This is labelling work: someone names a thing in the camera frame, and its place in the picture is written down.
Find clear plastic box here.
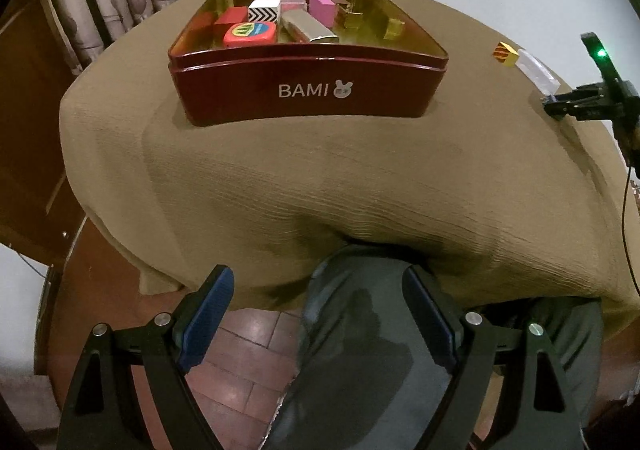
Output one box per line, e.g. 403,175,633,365
515,48,560,96

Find gold rectangular box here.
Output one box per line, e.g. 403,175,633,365
281,10,339,44

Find pink rectangular box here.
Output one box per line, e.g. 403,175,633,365
308,0,337,28

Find white striped block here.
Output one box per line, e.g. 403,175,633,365
248,0,281,24

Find red rectangular box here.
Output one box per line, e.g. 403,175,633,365
214,6,251,39

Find round wooden table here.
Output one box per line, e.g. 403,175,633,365
32,219,306,433

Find grey pants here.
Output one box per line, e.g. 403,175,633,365
265,245,607,450

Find yellow block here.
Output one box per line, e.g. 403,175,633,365
492,42,521,68

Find brown tablecloth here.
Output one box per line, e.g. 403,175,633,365
59,0,640,331

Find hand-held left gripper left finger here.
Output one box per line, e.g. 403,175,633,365
56,265,236,450

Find red metal tin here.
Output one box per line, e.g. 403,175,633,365
167,0,449,127

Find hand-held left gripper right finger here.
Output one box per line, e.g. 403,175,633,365
402,266,583,450

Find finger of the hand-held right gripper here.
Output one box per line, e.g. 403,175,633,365
556,84,612,103
542,98,616,123

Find black cable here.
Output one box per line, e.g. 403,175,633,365
619,150,640,297

